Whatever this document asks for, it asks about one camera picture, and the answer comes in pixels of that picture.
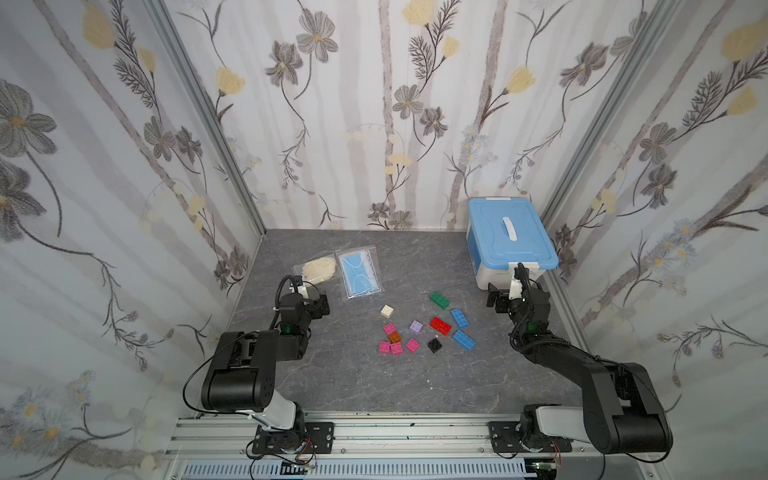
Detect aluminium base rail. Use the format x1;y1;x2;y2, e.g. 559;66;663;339
152;412;666;479

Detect red lego brick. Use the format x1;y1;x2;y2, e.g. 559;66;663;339
429;317;452;336

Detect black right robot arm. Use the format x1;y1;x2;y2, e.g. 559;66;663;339
487;263;673;457

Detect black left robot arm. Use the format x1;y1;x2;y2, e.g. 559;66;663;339
182;275;334;465

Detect black lego brick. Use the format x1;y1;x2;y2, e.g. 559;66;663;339
427;338;443;354

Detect green lego brick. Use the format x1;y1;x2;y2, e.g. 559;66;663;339
429;291;450;310

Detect blue lego brick upper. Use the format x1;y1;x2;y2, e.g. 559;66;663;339
450;308;470;329

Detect blue lego brick lower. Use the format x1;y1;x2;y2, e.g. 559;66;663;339
453;330;476;351

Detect bagged blue face mask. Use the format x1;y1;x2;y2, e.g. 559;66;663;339
335;245;383;300

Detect bagged cream gloves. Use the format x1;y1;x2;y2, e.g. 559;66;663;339
293;255;337;286

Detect blue lid storage box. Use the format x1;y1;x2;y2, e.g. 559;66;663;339
466;197;559;290

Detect blue lego brick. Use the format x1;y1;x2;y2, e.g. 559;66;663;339
450;308;470;329
453;330;476;351

